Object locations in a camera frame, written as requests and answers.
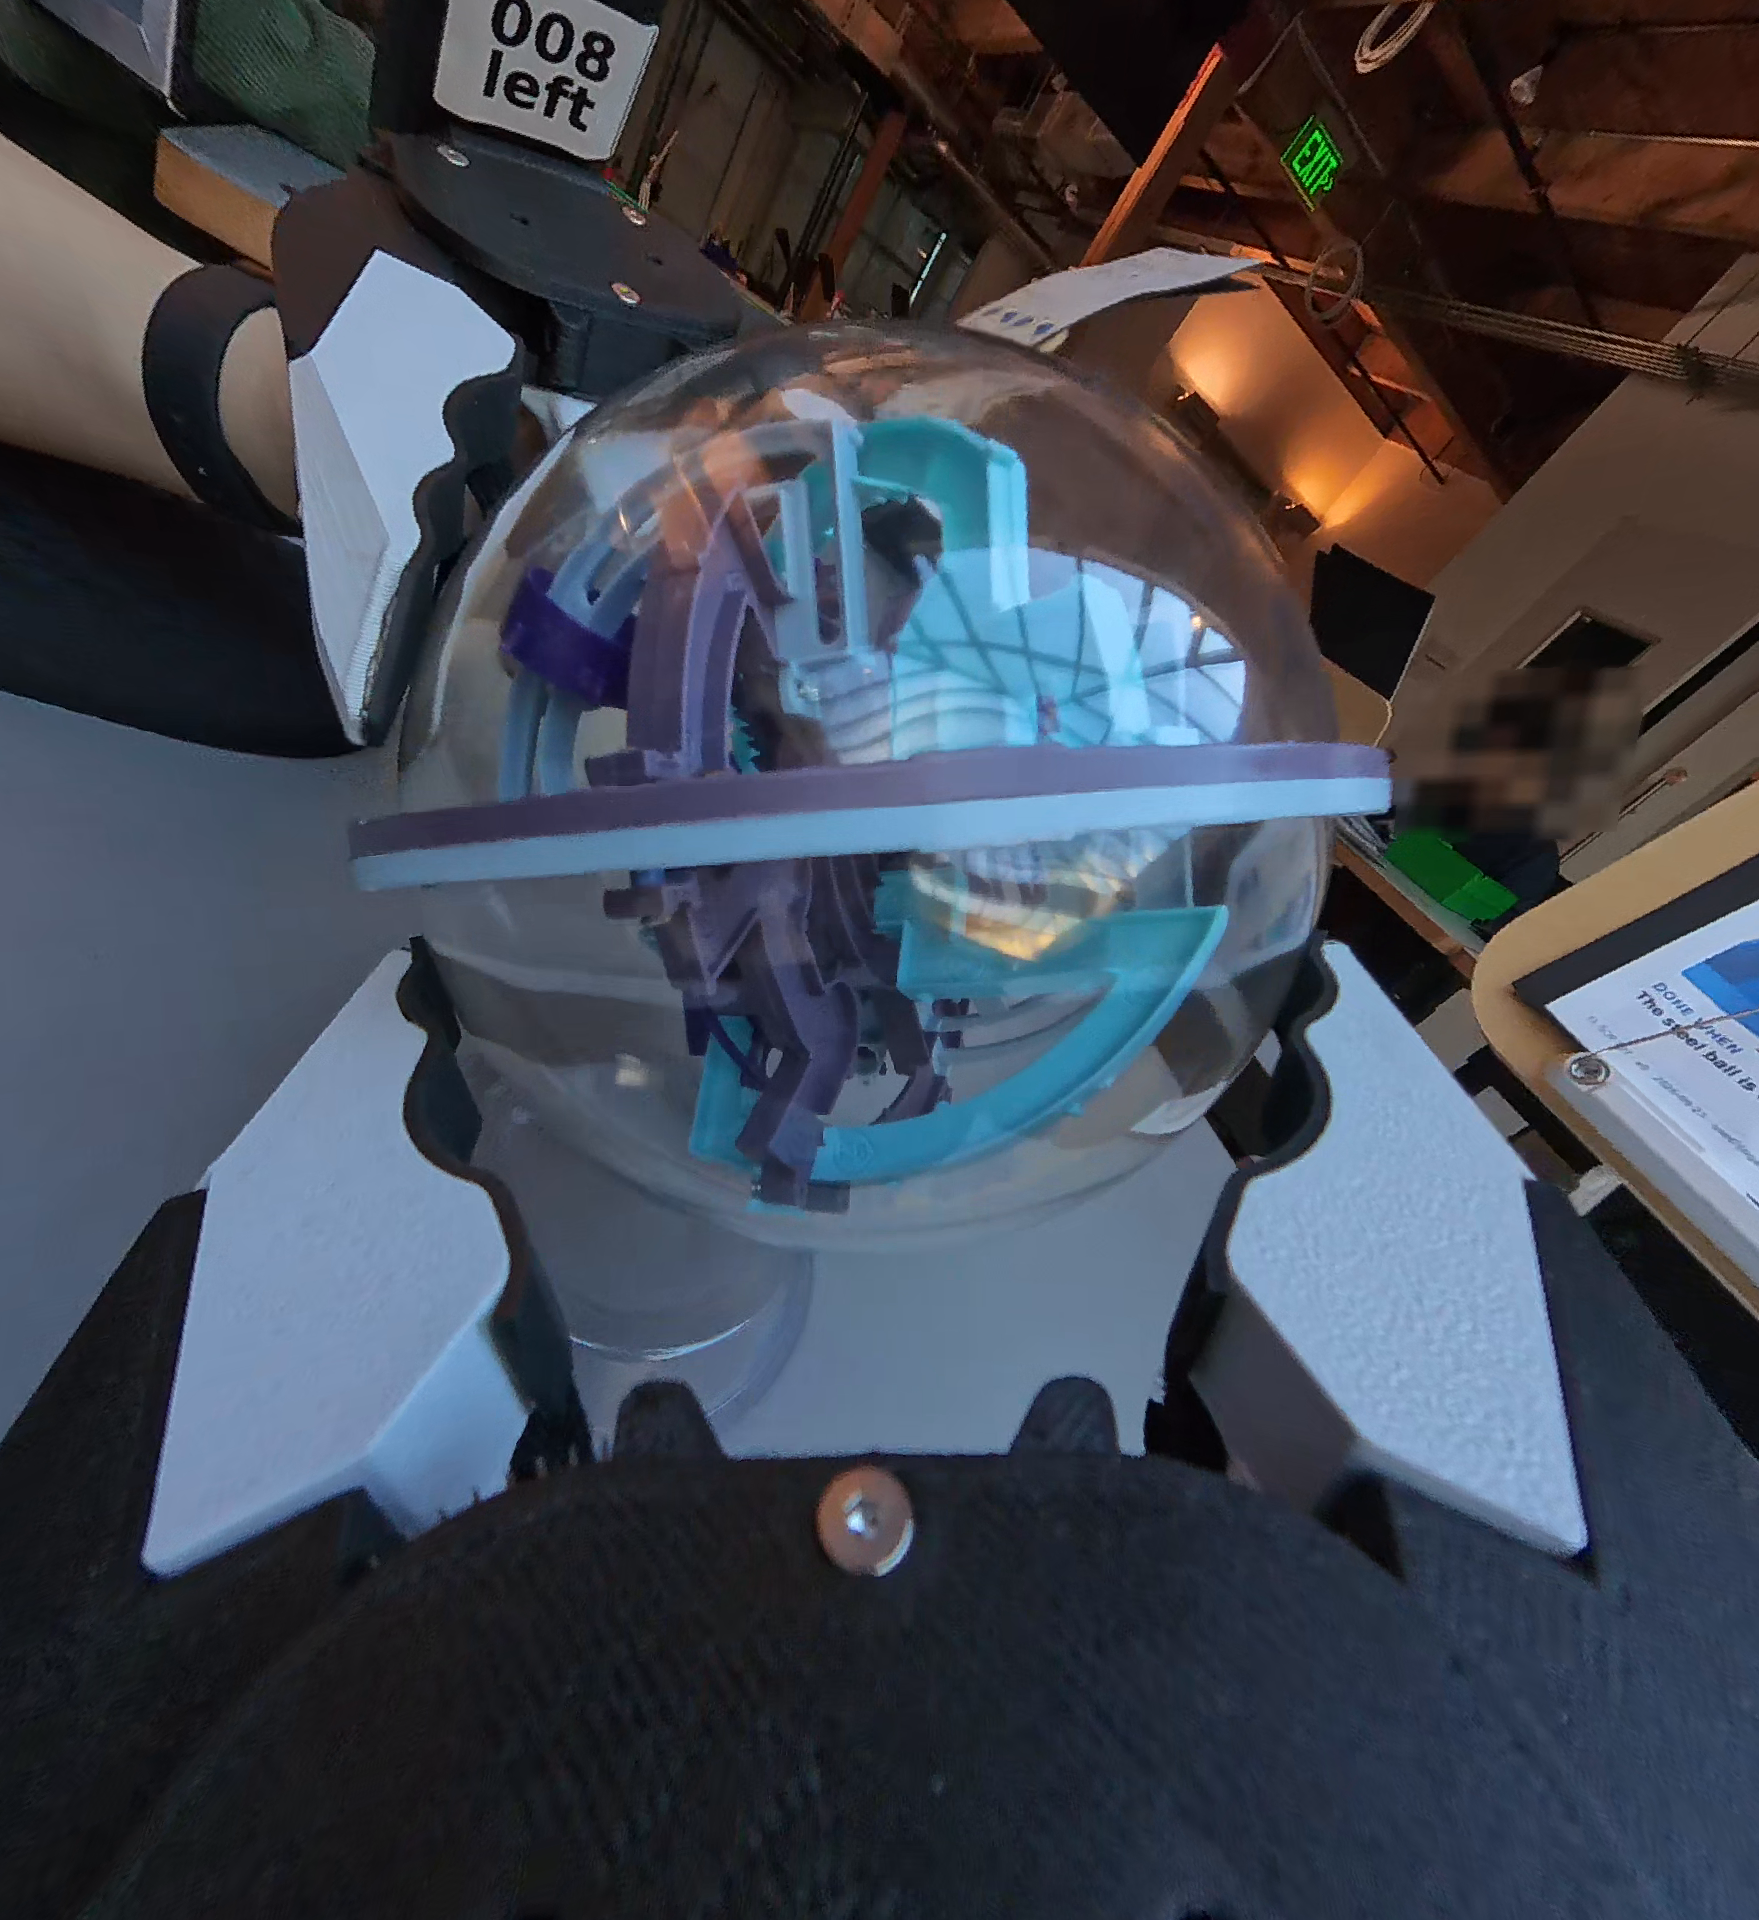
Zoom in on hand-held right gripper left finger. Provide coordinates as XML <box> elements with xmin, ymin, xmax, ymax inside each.
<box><xmin>141</xmin><ymin>944</ymin><xmax>599</xmax><ymax>1576</ymax></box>

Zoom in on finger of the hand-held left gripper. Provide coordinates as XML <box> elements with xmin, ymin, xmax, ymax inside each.
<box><xmin>281</xmin><ymin>248</ymin><xmax>533</xmax><ymax>753</ymax></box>

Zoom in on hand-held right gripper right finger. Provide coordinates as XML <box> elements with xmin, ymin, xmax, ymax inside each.
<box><xmin>1149</xmin><ymin>937</ymin><xmax>1587</xmax><ymax>1562</ymax></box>

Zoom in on clear plastic ball stand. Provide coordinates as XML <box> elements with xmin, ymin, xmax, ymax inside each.
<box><xmin>487</xmin><ymin>1081</ymin><xmax>821</xmax><ymax>1405</ymax></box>

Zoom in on clear plastic maze ball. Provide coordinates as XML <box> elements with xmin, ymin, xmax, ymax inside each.
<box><xmin>348</xmin><ymin>318</ymin><xmax>1398</xmax><ymax>1250</ymax></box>

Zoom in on person's left forearm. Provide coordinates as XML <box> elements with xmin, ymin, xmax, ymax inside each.
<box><xmin>0</xmin><ymin>66</ymin><xmax>304</xmax><ymax>505</ymax></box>

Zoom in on wooden shelf board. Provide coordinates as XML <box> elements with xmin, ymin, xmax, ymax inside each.
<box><xmin>151</xmin><ymin>124</ymin><xmax>356</xmax><ymax>276</ymax></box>

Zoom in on dark green fabric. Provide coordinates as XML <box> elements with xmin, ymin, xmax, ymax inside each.
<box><xmin>189</xmin><ymin>0</ymin><xmax>377</xmax><ymax>170</ymax></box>

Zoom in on black quilted wrist rest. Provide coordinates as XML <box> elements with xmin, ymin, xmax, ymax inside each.
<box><xmin>0</xmin><ymin>417</ymin><xmax>361</xmax><ymax>764</ymax></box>

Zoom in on green plastic part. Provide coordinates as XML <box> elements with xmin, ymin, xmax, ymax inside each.
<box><xmin>1379</xmin><ymin>826</ymin><xmax>1521</xmax><ymax>928</ymax></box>

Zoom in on white paper sheet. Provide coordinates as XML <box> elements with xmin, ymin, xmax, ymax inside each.
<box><xmin>957</xmin><ymin>248</ymin><xmax>1270</xmax><ymax>349</ymax></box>

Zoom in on black computer monitor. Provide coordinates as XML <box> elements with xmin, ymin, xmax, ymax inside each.
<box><xmin>1305</xmin><ymin>544</ymin><xmax>1439</xmax><ymax>704</ymax></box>

